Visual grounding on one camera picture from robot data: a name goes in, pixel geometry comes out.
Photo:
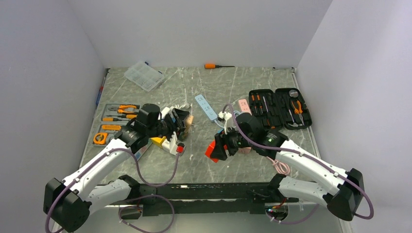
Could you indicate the pink power strip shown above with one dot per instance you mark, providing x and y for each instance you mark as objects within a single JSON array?
[{"x": 280, "y": 167}]

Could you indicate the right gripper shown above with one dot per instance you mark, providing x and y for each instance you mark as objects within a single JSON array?
[{"x": 218, "y": 151}]

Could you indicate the light blue power strip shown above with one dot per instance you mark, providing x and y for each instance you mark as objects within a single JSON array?
[{"x": 208, "y": 110}]

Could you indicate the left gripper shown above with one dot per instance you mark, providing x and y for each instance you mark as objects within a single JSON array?
[{"x": 180, "y": 117}]

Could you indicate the beige cube socket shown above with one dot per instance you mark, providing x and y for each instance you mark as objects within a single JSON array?
[{"x": 189, "y": 121}]

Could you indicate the clear plastic organizer box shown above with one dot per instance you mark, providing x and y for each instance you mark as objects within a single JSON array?
[{"x": 144, "y": 76}]

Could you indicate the yellow cube socket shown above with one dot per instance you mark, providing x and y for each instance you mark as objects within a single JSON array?
[{"x": 158, "y": 141}]

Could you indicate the white cube socket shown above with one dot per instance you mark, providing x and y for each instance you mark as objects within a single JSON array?
[{"x": 166, "y": 145}]

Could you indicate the grey tool tray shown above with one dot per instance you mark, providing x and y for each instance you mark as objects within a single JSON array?
[{"x": 112, "y": 118}]

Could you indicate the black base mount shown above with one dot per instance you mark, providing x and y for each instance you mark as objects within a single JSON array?
[{"x": 205, "y": 198}]

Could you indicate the pink cube socket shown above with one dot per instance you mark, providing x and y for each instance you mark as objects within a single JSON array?
[{"x": 245, "y": 150}]

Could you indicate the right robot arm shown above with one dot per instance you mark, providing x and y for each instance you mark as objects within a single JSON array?
[{"x": 340, "y": 191}]

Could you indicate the orange handled screwdriver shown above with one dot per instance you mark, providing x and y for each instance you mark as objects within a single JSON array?
[{"x": 215, "y": 66}]

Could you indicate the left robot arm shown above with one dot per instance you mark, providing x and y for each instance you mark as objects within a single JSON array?
[{"x": 70, "y": 201}]

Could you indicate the black tool case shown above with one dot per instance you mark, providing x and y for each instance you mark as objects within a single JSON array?
[{"x": 281, "y": 108}]

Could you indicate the red cube socket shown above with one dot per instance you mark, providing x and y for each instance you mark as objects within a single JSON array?
[{"x": 210, "y": 150}]

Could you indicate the blue red pen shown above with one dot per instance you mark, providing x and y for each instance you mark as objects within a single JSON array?
[{"x": 100, "y": 92}]

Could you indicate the white power strip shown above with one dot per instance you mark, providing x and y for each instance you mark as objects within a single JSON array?
[{"x": 151, "y": 141}]

